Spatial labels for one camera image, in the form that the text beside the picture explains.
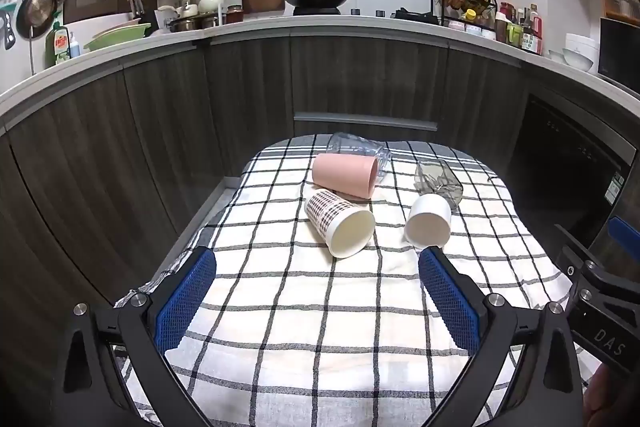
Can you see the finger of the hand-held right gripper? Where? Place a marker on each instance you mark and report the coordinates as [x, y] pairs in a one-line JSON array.
[[626, 234], [582, 279]]

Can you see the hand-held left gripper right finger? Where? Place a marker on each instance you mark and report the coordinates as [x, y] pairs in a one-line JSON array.
[[450, 302]]

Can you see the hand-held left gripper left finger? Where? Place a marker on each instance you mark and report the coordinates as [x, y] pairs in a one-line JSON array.
[[185, 297]]

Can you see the white cup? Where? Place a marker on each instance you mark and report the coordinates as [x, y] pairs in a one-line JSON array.
[[429, 221]]

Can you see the ribbed clear glass cup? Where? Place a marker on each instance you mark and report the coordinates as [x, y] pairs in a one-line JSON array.
[[440, 181]]

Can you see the plaid paper cup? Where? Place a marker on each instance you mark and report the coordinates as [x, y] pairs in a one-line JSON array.
[[336, 224]]

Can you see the pink cup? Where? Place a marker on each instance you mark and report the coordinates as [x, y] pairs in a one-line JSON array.
[[345, 174]]

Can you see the wide clear glass cup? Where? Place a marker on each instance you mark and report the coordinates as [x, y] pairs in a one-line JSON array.
[[357, 148]]

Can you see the person's right hand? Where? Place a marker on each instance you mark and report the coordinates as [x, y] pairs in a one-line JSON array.
[[596, 389]]

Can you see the built-in black dishwasher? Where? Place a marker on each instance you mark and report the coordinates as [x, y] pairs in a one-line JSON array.
[[560, 157]]

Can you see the black and white checked cloth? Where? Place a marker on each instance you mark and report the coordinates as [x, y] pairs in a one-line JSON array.
[[300, 332]]

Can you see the black countertop appliance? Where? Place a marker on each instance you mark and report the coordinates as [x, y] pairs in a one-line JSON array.
[[620, 52]]

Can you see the stack of white bowls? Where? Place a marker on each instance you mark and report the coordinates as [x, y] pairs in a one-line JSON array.
[[581, 49]]

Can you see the red cap sauce bottle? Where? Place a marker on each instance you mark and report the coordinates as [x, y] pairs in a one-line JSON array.
[[532, 34]]

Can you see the green jar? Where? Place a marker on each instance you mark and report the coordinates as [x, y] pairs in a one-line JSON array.
[[514, 34]]

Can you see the dark sauce bottle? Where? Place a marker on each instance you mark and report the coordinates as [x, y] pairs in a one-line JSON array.
[[504, 24]]

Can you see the green plastic basin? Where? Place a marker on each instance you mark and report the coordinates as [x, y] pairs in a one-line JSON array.
[[117, 38]]

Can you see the small blue bottle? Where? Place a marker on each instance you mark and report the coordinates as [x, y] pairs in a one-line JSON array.
[[75, 48]]

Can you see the steel pot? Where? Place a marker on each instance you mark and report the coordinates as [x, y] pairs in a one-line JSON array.
[[192, 24]]

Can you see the white jug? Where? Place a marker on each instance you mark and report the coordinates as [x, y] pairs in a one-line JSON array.
[[165, 17]]

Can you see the green dish soap bottle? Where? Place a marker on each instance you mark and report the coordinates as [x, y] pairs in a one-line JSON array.
[[57, 44]]

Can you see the red jar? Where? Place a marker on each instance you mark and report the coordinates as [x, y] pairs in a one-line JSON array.
[[235, 15]]

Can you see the black gas stove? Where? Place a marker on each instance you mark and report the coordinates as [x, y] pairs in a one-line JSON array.
[[414, 16]]

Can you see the black knife block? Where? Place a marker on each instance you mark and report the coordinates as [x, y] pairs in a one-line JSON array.
[[137, 7]]

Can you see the white teapot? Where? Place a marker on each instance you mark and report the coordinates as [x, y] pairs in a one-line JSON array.
[[211, 2]]

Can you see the hanging steel frying pan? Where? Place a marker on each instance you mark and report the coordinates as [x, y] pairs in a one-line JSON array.
[[36, 12]]

